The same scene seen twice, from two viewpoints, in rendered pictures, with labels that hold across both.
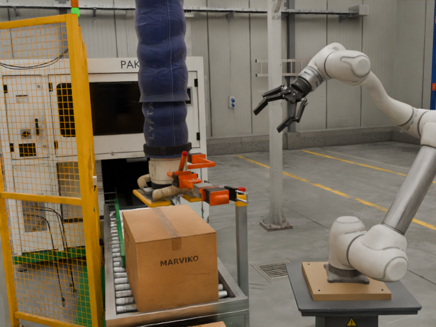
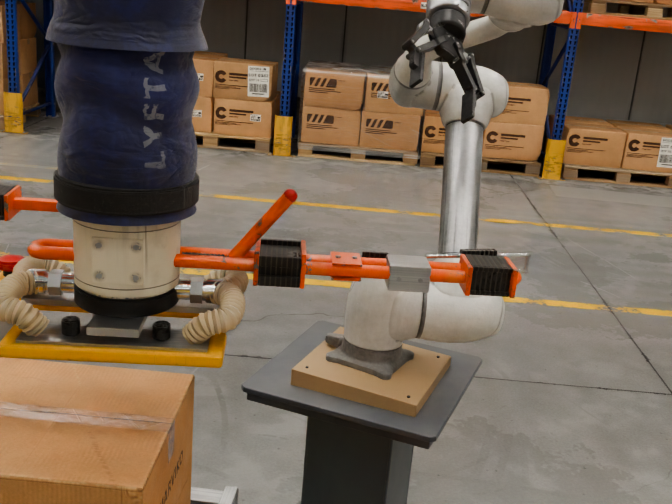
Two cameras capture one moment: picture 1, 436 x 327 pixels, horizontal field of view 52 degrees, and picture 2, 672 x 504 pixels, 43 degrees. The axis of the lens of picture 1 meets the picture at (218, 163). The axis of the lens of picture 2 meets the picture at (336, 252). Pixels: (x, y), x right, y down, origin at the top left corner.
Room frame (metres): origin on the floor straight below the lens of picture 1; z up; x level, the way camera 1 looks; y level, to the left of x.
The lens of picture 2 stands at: (1.42, 1.38, 1.72)
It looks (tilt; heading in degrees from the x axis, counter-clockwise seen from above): 18 degrees down; 288
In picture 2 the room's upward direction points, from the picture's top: 5 degrees clockwise
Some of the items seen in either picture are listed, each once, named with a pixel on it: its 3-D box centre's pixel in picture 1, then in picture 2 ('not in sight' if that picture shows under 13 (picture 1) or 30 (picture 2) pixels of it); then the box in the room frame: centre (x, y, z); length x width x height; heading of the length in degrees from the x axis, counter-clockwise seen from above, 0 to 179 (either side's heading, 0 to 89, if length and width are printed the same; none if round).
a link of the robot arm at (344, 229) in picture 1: (348, 241); (382, 299); (1.93, -0.57, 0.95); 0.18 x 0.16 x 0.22; 21
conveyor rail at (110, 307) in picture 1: (108, 254); not in sight; (3.09, 0.81, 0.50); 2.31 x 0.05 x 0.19; 14
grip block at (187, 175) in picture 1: (185, 179); (279, 262); (1.93, 0.15, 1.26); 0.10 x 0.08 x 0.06; 113
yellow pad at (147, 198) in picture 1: (150, 194); (116, 335); (2.12, 0.33, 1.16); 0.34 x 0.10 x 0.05; 23
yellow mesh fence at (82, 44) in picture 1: (90, 167); not in sight; (3.66, 1.05, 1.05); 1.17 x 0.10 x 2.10; 14
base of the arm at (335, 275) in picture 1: (344, 266); (364, 346); (1.97, -0.57, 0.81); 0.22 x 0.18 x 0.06; 173
